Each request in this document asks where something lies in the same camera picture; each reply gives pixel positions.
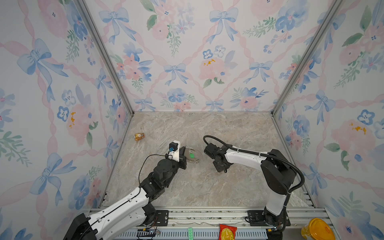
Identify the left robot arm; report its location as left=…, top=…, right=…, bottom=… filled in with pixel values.
left=64, top=142, right=187, bottom=240

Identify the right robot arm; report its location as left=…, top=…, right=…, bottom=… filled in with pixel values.
left=204, top=143, right=305, bottom=231

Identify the small brown bear toy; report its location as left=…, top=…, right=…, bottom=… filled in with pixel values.
left=134, top=133, right=145, bottom=141

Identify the green toy brick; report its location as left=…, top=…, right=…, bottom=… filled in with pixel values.
left=188, top=228, right=194, bottom=240

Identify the red yellow snack packet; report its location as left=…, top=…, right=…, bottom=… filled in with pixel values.
left=219, top=224, right=238, bottom=240

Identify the yellow lidded container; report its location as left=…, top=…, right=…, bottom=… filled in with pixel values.
left=301, top=218, right=336, bottom=240

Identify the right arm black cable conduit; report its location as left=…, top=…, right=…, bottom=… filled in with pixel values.
left=203, top=134, right=306, bottom=208

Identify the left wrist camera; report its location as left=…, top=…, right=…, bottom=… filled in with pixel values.
left=167, top=141, right=181, bottom=162

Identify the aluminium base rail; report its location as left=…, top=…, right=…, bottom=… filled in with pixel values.
left=114, top=207, right=341, bottom=240

